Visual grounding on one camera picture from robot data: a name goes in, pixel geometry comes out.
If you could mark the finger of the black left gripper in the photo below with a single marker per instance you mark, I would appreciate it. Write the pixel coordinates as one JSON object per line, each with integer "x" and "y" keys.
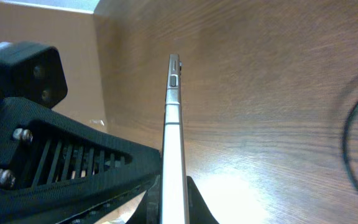
{"x": 54, "y": 169}
{"x": 148, "y": 211}

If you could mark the black Samsung Galaxy smartphone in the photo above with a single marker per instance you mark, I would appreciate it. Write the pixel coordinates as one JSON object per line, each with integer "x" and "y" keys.
{"x": 174, "y": 206}

